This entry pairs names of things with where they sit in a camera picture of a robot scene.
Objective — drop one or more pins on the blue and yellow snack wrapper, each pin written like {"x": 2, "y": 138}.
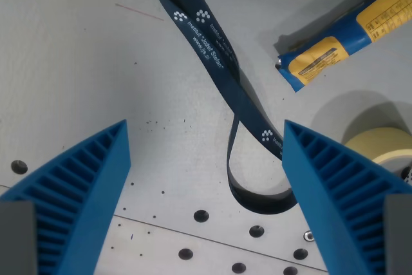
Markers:
{"x": 347, "y": 36}

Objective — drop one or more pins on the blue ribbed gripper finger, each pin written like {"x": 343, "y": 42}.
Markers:
{"x": 83, "y": 175}
{"x": 334, "y": 185}

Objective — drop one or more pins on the silver screw in table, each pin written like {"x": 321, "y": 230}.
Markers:
{"x": 309, "y": 235}

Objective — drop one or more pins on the cream masking tape roll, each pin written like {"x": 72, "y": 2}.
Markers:
{"x": 380, "y": 144}

